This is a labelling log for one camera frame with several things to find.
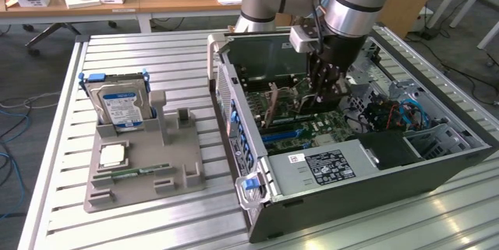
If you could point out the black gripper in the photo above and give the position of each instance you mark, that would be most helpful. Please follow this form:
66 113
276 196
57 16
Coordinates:
343 51

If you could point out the graphics card with fan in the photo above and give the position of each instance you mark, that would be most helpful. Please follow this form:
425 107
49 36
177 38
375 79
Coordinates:
272 101

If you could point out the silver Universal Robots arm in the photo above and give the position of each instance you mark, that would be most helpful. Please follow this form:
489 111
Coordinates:
351 4

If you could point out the perforated metal drive cage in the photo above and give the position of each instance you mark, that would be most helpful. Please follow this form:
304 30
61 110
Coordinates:
365 86

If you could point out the metal socket cover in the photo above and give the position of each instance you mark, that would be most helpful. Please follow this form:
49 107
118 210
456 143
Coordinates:
301 86

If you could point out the green motherboard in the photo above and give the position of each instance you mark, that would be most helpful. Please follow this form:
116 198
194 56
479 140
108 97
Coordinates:
327 121

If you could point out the blue expansion slot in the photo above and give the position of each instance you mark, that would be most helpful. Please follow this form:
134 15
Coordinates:
281 136

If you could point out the white table leg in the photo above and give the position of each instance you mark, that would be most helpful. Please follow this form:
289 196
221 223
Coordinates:
488 35

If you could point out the silver disk bay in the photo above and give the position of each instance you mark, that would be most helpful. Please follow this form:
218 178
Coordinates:
436 142

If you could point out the grey power supply unit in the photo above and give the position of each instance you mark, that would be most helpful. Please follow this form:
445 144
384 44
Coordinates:
288 180

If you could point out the wooden desk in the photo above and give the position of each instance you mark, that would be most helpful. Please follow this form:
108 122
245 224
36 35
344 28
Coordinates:
174 1

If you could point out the open black PC case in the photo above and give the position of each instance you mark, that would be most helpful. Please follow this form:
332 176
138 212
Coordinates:
351 197

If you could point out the blue case latch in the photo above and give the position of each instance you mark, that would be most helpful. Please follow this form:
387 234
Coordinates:
249 183

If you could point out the hard disk in blue caddy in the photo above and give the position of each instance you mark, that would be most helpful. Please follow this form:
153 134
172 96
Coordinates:
120 107

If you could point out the grey plastic parts rack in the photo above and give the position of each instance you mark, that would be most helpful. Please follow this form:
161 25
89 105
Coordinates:
156 180

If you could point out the silver CPU chip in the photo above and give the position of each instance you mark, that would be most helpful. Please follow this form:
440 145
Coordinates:
112 155

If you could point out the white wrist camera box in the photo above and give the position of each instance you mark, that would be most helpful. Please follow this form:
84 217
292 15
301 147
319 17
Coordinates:
301 39

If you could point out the black plastic air duct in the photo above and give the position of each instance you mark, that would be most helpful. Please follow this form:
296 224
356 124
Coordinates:
385 150

